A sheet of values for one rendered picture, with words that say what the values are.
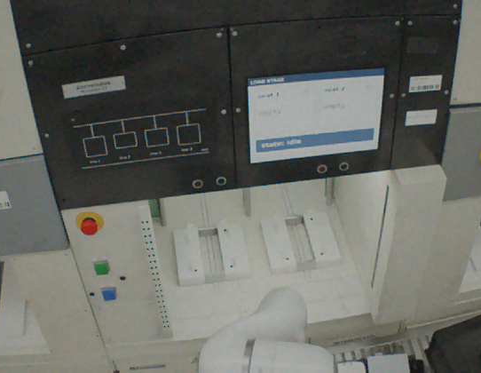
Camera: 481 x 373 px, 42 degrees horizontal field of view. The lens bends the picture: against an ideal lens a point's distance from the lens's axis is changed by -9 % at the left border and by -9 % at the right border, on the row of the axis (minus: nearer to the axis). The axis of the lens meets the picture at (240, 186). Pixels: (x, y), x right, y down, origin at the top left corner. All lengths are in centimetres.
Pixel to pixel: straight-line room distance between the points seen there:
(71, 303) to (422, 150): 95
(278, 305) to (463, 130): 65
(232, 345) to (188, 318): 87
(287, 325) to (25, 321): 108
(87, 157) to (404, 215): 73
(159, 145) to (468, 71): 68
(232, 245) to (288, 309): 93
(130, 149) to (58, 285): 47
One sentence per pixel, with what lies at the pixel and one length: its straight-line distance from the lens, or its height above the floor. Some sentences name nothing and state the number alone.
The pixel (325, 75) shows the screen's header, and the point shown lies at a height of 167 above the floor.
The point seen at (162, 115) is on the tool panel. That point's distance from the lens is 134.
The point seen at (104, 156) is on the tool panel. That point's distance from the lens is 139.
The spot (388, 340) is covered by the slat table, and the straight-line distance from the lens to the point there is 201.
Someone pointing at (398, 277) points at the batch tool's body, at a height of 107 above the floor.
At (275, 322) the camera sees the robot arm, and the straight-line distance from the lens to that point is 113.
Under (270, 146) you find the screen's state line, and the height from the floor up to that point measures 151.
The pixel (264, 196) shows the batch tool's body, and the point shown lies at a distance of 224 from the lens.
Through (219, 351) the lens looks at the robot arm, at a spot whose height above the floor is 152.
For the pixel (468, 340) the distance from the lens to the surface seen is 193.
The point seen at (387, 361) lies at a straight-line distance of 157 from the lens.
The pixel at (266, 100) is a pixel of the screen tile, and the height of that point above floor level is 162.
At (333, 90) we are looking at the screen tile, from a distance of 136.
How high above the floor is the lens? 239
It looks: 42 degrees down
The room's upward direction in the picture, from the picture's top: 3 degrees counter-clockwise
